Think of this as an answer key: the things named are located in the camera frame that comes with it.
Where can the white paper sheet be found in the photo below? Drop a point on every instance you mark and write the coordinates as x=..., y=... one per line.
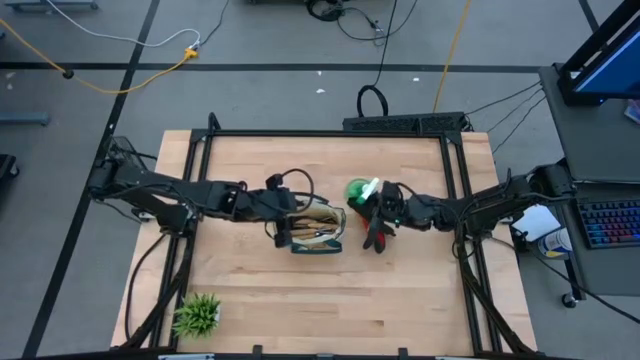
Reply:
x=537, y=222

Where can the black desk caster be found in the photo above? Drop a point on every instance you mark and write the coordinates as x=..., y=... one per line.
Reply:
x=570, y=300

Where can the black monitor on stand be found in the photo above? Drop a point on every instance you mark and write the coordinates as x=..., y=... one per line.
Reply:
x=615, y=70

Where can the green spray bottle white nozzle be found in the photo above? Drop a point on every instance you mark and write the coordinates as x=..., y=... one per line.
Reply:
x=356, y=189

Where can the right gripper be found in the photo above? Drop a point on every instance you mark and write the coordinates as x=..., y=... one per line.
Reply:
x=395, y=207

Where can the black perforated metal box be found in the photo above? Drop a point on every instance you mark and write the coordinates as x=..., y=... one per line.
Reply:
x=400, y=123

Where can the grey metal floor bar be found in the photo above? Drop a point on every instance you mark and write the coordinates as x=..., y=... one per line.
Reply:
x=25, y=119
x=50, y=5

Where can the beige green canvas gardening bag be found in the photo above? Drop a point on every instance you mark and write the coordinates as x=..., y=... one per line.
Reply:
x=320, y=247

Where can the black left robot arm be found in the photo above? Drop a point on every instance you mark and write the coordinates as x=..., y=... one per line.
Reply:
x=150, y=187

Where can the red black gardening gloves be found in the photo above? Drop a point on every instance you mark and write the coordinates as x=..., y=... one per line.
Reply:
x=380, y=242

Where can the backlit computer keyboard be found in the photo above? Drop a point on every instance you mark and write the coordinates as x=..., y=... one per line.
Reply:
x=610, y=222

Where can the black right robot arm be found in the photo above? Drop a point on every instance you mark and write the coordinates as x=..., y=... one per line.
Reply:
x=500, y=202

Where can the black aluminium table frame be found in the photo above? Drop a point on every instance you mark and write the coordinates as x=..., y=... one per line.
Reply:
x=320, y=133

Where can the green plant in white pot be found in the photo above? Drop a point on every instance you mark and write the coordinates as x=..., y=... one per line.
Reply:
x=197, y=317

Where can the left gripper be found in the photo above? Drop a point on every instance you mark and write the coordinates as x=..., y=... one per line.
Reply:
x=265, y=205

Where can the grey side desk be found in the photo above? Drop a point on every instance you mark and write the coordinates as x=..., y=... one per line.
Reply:
x=590, y=140

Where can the black chair base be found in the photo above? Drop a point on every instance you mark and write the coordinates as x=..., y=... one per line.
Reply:
x=7, y=167

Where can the white blue yellow can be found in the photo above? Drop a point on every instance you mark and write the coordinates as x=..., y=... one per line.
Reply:
x=555, y=243

